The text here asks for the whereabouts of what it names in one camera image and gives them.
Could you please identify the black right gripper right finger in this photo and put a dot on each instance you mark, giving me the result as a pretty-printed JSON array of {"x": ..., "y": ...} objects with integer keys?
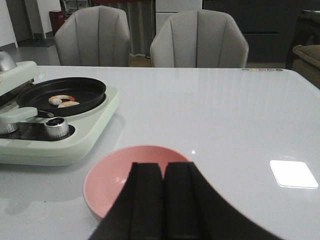
[{"x": 195, "y": 211}]

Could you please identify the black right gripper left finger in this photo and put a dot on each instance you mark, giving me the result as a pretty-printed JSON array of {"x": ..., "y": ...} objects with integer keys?
[{"x": 137, "y": 213}]

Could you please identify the cooked shrimp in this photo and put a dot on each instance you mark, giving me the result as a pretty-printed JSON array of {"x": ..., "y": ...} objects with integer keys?
[
  {"x": 68, "y": 104},
  {"x": 58, "y": 99}
]

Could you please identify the breakfast maker hinged lid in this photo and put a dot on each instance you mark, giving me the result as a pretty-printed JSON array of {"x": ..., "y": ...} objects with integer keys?
[{"x": 15, "y": 77}]

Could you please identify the mint green breakfast maker base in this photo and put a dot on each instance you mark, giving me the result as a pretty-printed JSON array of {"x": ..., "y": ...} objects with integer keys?
[{"x": 30, "y": 144}]

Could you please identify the pink bowl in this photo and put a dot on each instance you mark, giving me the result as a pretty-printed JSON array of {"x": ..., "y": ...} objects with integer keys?
[{"x": 106, "y": 178}]

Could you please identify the right silver control knob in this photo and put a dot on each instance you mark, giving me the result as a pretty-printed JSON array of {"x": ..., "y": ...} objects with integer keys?
[{"x": 56, "y": 127}]

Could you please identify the silver control knob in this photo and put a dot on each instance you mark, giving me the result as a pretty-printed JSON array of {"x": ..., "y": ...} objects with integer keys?
[
  {"x": 56, "y": 127},
  {"x": 8, "y": 128}
]

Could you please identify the black round frying pan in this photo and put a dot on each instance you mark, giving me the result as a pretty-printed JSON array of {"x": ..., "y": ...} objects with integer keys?
[{"x": 34, "y": 101}]

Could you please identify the left silver control knob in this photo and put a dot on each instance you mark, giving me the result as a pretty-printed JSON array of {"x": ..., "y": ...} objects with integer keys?
[{"x": 8, "y": 128}]

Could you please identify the right grey upholstered chair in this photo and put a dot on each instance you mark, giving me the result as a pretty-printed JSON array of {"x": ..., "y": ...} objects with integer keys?
[{"x": 201, "y": 39}]

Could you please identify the grey upholstered chair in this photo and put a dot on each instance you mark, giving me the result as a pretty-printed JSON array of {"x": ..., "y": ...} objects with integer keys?
[
  {"x": 96, "y": 36},
  {"x": 201, "y": 39}
]

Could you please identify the left grey upholstered chair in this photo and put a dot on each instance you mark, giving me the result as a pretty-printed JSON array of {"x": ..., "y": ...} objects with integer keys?
[{"x": 96, "y": 36}]

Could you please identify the beige cushion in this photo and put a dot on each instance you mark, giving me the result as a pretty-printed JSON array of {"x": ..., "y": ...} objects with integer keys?
[{"x": 308, "y": 62}]

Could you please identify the dark kitchen counter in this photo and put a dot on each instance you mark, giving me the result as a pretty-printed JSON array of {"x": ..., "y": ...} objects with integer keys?
[{"x": 267, "y": 25}]

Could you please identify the red bin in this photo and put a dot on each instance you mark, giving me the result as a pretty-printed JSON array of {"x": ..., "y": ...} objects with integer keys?
[{"x": 57, "y": 19}]

